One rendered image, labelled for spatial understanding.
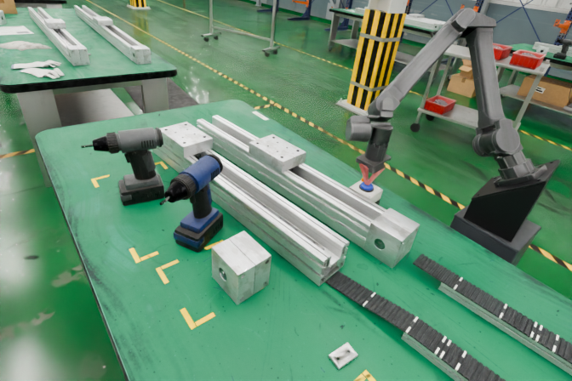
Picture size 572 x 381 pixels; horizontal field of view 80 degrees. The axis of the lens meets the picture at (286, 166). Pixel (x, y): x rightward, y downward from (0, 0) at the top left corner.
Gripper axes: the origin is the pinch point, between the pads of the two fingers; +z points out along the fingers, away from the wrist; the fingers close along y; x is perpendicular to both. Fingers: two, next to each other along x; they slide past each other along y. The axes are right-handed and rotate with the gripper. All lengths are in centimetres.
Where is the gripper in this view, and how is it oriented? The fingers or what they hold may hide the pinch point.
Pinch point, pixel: (367, 182)
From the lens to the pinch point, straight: 109.3
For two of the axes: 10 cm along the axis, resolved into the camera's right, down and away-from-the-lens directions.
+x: 7.1, 4.2, -5.6
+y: -7.0, 3.0, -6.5
